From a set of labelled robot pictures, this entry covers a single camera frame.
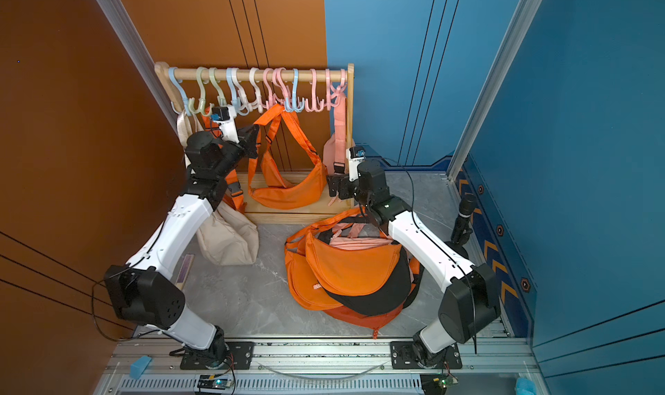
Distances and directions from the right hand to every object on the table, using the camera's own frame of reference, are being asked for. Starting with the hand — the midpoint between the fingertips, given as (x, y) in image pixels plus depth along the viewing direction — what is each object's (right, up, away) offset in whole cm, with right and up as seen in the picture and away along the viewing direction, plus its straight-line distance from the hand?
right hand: (341, 174), depth 79 cm
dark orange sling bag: (+9, -44, -4) cm, 45 cm away
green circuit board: (-35, -58, -8) cm, 69 cm away
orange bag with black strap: (+8, -30, -6) cm, 32 cm away
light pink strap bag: (-2, +11, +8) cm, 13 cm away
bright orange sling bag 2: (-27, -5, +14) cm, 31 cm away
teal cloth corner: (+48, -56, -13) cm, 75 cm away
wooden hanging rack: (-1, -12, +29) cm, 31 cm away
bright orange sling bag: (-13, -33, +4) cm, 36 cm away
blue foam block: (-57, -54, -8) cm, 79 cm away
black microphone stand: (+39, -18, +4) cm, 43 cm away
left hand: (-24, +14, -6) cm, 29 cm away
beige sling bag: (-36, -19, +1) cm, 41 cm away
